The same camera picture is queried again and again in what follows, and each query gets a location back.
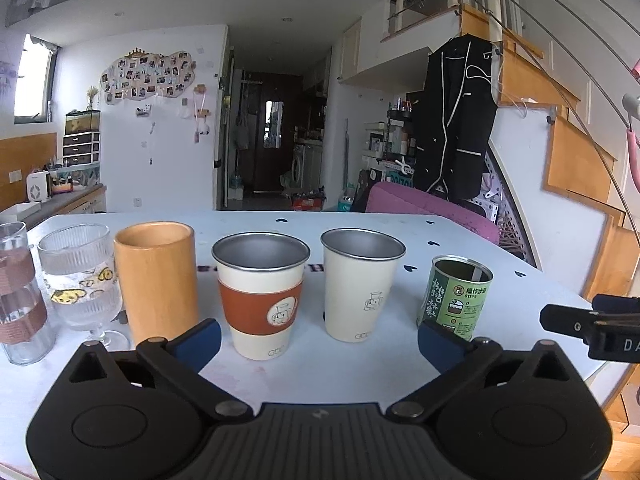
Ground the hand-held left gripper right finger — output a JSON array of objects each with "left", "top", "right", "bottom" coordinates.
[{"left": 387, "top": 321, "right": 574, "bottom": 421}]

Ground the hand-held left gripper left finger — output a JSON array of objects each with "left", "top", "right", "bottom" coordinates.
[{"left": 67, "top": 317, "right": 253, "bottom": 419}]

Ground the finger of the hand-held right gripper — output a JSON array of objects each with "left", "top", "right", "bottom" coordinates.
[{"left": 539, "top": 303, "right": 597, "bottom": 345}]

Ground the cream cup with orange sleeve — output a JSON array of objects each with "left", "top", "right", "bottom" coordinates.
[{"left": 211, "top": 232, "right": 311, "bottom": 361}]

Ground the wooden cup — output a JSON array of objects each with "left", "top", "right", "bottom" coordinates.
[{"left": 113, "top": 222, "right": 199, "bottom": 347}]

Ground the plain cream metal cup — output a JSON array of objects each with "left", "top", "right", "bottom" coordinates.
[{"left": 320, "top": 228, "right": 406, "bottom": 344}]

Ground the green printed tin can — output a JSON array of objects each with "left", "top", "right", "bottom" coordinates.
[{"left": 417, "top": 255, "right": 494, "bottom": 342}]

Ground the ribbed stem glass yellow print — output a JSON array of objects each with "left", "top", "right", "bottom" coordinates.
[{"left": 37, "top": 224, "right": 130, "bottom": 352}]

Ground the clear glass with brown bands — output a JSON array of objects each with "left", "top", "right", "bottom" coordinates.
[{"left": 0, "top": 221, "right": 57, "bottom": 366}]

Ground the wooden staircase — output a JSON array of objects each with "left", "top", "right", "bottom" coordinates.
[{"left": 457, "top": 2, "right": 640, "bottom": 431}]

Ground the grey side counter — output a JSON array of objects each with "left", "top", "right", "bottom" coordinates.
[{"left": 0, "top": 183, "right": 108, "bottom": 231}]

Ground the washing machine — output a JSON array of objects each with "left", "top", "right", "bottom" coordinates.
[{"left": 292, "top": 142, "right": 323, "bottom": 189}]

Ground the hanging grey bag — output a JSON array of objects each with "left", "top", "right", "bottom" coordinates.
[{"left": 234, "top": 110, "right": 251, "bottom": 151}]

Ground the black shelf rack with bottles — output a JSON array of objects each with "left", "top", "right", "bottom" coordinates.
[{"left": 386, "top": 95, "right": 417, "bottom": 162}]

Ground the small white appliance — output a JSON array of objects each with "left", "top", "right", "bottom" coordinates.
[{"left": 25, "top": 170, "right": 51, "bottom": 204}]

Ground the black jacket with white trim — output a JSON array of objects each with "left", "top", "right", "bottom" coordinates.
[{"left": 412, "top": 34, "right": 499, "bottom": 201}]

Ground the dark drawer unit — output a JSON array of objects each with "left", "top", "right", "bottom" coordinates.
[{"left": 62, "top": 131, "right": 104, "bottom": 167}]

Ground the dark wooden door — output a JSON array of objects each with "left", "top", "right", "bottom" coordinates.
[{"left": 252, "top": 72, "right": 304, "bottom": 193}]

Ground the glass fish tank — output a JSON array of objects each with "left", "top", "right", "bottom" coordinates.
[{"left": 65, "top": 109, "right": 102, "bottom": 136}]

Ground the cloud-shaped photo collage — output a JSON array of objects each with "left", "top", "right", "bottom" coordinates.
[{"left": 101, "top": 49, "right": 196, "bottom": 106}]

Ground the metal stair railing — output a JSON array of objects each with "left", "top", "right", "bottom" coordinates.
[{"left": 387, "top": 0, "right": 640, "bottom": 241}]

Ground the window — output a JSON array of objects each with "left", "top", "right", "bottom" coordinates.
[{"left": 14, "top": 33, "right": 60, "bottom": 125}]

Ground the pink hanging strap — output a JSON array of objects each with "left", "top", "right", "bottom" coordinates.
[{"left": 626, "top": 57, "right": 640, "bottom": 187}]

